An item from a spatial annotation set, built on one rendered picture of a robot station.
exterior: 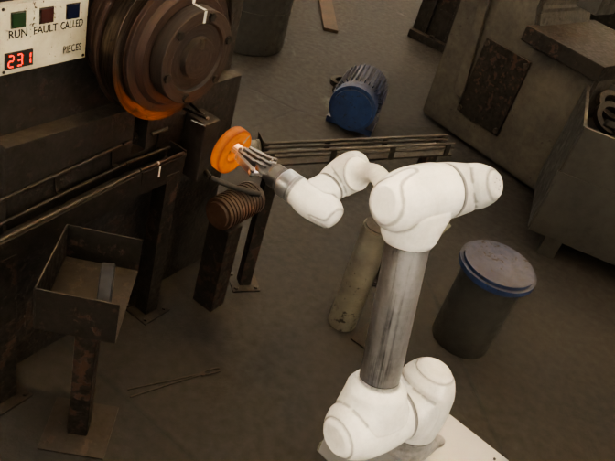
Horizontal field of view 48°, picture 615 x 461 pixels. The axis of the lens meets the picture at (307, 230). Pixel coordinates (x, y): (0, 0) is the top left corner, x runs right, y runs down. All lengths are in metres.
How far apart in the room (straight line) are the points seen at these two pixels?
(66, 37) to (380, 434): 1.29
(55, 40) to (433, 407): 1.36
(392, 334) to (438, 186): 0.37
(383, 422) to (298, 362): 1.03
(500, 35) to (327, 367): 2.49
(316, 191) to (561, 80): 2.49
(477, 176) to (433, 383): 0.57
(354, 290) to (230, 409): 0.67
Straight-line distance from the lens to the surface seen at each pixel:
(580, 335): 3.52
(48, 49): 1.97
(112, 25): 1.94
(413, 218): 1.45
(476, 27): 4.52
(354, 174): 2.05
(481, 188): 1.57
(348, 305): 2.79
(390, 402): 1.71
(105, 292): 1.77
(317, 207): 1.99
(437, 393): 1.85
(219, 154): 2.13
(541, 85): 4.33
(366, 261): 2.64
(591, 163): 3.66
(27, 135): 2.04
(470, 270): 2.78
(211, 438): 2.42
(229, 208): 2.47
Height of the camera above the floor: 1.94
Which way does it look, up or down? 35 degrees down
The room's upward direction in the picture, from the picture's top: 18 degrees clockwise
